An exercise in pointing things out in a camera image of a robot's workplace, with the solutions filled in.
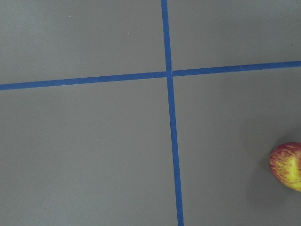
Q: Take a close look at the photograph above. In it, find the red yellow apple left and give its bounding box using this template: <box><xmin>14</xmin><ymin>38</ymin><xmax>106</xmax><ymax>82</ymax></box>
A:
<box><xmin>269</xmin><ymin>142</ymin><xmax>301</xmax><ymax>192</ymax></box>

